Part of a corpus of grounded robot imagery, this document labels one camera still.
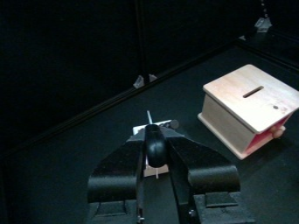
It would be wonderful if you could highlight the black frame base rail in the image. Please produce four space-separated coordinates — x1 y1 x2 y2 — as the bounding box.
0 37 250 158

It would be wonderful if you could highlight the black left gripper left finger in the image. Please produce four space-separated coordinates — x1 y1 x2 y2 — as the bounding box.
87 128 147 224

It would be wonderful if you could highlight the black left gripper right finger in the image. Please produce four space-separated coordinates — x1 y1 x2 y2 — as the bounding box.
161 127 258 224

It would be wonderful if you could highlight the wooden coin box with slot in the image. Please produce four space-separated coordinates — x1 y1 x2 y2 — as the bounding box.
197 64 299 160

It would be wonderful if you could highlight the black metal frame post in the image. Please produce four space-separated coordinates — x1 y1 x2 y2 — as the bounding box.
134 0 150 77

